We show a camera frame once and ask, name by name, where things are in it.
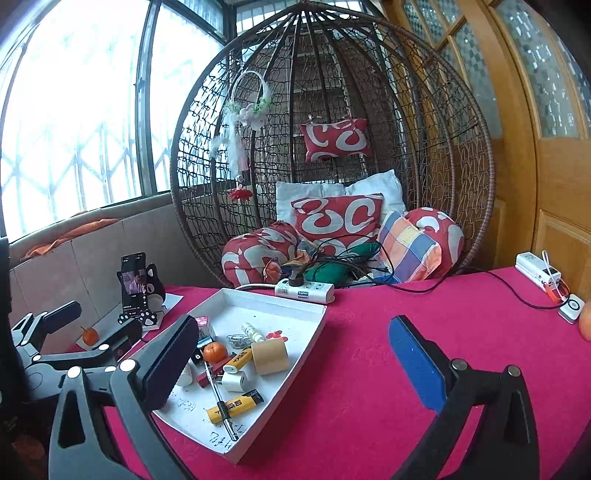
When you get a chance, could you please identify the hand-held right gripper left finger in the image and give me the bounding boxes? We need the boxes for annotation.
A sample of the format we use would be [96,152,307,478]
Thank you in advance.
[48,314,200,480]

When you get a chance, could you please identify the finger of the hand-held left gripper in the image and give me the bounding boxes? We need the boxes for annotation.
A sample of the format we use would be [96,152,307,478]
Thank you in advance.
[11,300,82,357]
[37,318,144,370]

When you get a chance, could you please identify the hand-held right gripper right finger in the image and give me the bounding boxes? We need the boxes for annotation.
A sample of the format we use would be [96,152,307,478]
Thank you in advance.
[388,315,541,480]

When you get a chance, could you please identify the black gel pen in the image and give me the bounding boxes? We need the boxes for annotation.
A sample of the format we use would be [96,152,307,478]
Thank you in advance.
[203,360,239,441]

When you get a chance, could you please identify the yellow lighter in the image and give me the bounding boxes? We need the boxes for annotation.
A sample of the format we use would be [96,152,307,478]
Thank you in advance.
[206,389,265,424]
[223,348,254,374]

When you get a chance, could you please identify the white cardboard tray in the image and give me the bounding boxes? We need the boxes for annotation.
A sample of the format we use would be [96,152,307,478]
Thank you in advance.
[150,287,328,464]

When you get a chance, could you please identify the small pink box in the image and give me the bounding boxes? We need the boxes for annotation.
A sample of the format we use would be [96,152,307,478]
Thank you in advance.
[194,315,214,344]

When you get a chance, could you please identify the magenta tablecloth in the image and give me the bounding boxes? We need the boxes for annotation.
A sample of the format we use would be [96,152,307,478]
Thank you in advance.
[65,267,591,480]

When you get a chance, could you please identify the black smartphone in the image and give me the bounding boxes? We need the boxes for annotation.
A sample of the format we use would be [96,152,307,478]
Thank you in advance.
[121,252,149,317]

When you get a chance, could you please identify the white paper sheet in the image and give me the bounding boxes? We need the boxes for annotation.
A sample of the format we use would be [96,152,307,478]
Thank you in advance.
[99,293,184,330]

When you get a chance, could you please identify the black cat phone stand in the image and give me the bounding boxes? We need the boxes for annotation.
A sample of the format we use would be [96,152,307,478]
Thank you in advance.
[116,263,167,330]

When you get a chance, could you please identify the white cube charger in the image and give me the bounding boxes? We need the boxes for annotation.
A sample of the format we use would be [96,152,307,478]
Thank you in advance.
[217,369,250,393]

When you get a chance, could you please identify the orange cloth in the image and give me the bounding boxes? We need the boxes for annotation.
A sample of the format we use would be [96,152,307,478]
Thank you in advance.
[21,218,121,259]

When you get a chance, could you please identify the brown cardboard piece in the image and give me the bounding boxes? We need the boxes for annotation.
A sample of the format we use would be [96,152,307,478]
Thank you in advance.
[250,338,290,376]

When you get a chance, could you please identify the plaid cushion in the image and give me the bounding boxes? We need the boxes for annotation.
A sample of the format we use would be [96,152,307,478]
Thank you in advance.
[372,210,443,283]

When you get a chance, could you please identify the white power strip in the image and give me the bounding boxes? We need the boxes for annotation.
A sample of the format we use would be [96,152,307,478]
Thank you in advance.
[274,279,335,304]

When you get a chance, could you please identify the green cloth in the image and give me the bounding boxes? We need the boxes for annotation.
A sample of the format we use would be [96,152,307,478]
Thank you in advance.
[302,242,384,284]

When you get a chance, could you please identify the round red white cushion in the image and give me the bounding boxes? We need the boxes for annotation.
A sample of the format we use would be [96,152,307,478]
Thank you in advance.
[404,207,465,278]
[222,220,305,288]

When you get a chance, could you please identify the white power bank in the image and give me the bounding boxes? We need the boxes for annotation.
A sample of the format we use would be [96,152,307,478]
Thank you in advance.
[515,251,563,291]

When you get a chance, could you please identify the small white grey device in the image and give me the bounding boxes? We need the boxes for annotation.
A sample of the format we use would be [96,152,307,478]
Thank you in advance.
[558,294,585,324]

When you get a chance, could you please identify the white pillow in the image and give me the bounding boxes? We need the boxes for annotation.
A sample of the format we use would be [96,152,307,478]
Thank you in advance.
[344,169,407,217]
[276,181,347,227]

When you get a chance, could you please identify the metal framed window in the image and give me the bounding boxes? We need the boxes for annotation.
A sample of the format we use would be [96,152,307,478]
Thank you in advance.
[0,0,241,241]

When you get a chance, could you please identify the small red white cushion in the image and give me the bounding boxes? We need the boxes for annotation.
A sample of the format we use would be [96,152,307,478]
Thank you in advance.
[300,117,372,163]

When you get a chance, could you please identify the white dream catcher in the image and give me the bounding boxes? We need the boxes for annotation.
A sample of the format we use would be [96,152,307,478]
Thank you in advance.
[210,70,271,204]

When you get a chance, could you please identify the wicker hanging chair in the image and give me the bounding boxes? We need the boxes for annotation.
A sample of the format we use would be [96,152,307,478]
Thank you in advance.
[169,2,496,289]

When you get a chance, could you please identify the tangled black cables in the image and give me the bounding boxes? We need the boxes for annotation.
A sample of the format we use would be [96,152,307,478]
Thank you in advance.
[286,233,402,287]

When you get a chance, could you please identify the black charging cable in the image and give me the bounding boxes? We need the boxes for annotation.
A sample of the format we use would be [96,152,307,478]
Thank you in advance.
[379,267,571,311]

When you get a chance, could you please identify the white cable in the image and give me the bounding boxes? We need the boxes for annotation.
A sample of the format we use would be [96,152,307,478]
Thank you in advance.
[541,249,571,301]

